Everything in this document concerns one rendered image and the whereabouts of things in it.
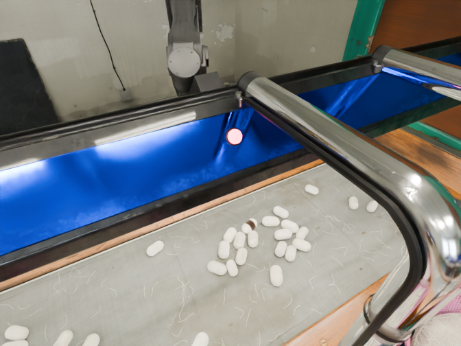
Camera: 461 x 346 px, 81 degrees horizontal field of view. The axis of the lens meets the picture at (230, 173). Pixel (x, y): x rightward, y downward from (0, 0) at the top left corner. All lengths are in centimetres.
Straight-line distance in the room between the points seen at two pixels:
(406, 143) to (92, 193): 69
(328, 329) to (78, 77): 228
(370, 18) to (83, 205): 77
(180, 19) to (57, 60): 177
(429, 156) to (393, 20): 33
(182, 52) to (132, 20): 191
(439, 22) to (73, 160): 72
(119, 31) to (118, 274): 205
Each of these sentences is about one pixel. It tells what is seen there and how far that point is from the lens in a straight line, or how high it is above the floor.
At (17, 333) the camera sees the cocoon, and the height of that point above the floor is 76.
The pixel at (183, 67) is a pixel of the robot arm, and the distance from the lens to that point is 50.
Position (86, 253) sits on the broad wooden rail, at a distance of 60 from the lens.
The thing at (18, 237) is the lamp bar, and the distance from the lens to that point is 20.
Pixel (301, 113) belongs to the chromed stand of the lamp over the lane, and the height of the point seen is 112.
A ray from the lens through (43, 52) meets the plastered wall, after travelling 237.
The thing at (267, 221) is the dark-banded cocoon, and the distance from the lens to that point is 57.
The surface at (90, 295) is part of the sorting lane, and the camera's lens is 56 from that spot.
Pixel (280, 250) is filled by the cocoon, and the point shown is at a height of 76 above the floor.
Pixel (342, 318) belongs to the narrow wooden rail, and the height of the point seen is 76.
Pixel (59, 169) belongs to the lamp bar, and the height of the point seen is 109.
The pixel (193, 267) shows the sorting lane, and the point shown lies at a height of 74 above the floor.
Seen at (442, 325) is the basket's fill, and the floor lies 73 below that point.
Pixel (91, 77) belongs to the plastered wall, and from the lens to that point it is 244.
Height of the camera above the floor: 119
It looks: 40 degrees down
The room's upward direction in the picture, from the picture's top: straight up
